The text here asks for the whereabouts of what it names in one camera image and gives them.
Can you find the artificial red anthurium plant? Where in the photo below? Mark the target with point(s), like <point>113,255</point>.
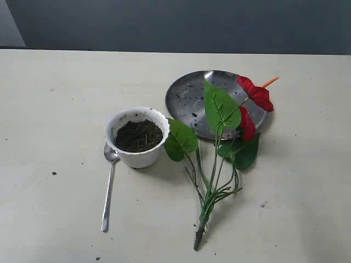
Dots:
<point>236,143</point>

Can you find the metal spoon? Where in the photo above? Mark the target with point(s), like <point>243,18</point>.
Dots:
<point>112,157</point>

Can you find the white scalloped flower pot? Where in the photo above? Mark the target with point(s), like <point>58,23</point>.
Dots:
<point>137,114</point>

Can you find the round metal plate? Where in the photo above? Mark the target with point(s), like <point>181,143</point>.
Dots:
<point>186,101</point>

